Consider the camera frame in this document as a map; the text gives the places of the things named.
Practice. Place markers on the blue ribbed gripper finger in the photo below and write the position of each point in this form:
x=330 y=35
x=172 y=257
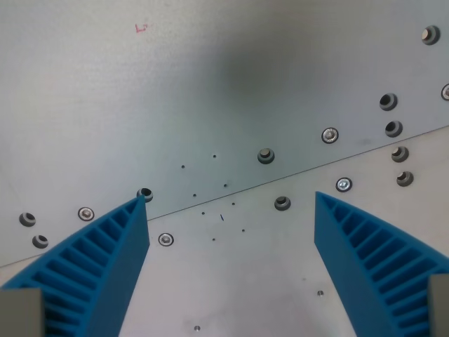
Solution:
x=115 y=267
x=350 y=259

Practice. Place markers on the recessed grey counterbore bolt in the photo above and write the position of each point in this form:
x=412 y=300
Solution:
x=265 y=155
x=430 y=34
x=282 y=203

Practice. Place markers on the silver hex socket screw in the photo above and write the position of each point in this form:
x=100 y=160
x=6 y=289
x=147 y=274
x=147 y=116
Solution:
x=446 y=92
x=330 y=135
x=343 y=184
x=85 y=213
x=166 y=239

